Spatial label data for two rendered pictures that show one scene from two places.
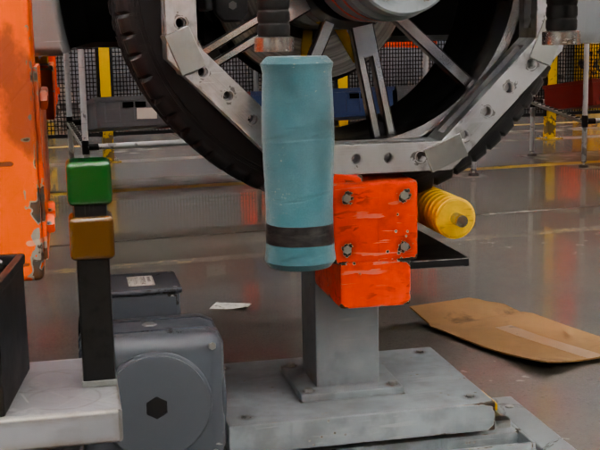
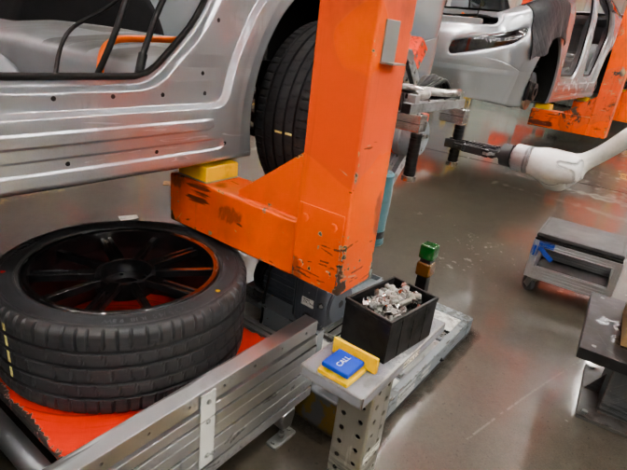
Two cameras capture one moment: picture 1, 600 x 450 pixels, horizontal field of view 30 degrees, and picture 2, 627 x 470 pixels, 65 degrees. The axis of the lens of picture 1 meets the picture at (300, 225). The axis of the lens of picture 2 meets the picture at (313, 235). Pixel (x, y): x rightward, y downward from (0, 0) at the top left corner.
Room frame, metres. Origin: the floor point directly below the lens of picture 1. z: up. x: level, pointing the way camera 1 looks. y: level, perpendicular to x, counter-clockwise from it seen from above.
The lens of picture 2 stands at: (0.32, 1.25, 1.15)
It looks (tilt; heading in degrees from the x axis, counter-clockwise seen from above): 23 degrees down; 317
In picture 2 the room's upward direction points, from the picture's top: 7 degrees clockwise
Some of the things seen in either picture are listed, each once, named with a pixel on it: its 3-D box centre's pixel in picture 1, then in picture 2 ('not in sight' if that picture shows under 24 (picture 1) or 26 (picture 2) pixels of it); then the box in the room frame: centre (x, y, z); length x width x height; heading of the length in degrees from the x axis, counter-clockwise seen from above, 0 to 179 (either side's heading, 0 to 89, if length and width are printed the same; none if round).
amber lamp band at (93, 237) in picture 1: (91, 235); (425, 268); (0.99, 0.19, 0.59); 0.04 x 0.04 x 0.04; 12
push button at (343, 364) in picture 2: not in sight; (342, 365); (0.92, 0.55, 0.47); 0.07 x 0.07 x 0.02; 12
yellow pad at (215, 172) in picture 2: not in sight; (208, 167); (1.68, 0.47, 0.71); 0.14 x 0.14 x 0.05; 12
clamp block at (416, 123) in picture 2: not in sight; (410, 120); (1.26, 0.03, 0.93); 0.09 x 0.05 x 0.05; 12
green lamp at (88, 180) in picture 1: (88, 180); (429, 251); (0.99, 0.19, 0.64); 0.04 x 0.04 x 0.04; 12
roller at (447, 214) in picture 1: (427, 204); not in sight; (1.62, -0.19, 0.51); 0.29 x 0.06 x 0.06; 12
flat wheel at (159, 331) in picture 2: not in sight; (127, 299); (1.54, 0.79, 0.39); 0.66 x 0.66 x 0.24
